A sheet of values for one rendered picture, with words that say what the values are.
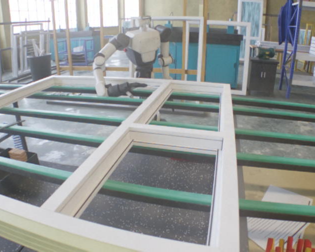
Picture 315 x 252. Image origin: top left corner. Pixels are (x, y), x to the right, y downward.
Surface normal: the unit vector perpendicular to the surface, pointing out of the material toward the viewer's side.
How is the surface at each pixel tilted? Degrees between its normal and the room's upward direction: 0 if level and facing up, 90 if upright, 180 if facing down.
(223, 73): 90
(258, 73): 90
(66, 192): 0
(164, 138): 90
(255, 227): 0
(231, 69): 90
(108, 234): 0
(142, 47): 100
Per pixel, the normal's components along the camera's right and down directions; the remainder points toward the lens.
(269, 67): -0.25, 0.39
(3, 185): 0.97, 0.09
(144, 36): 0.36, -0.22
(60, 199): 0.00, -0.92
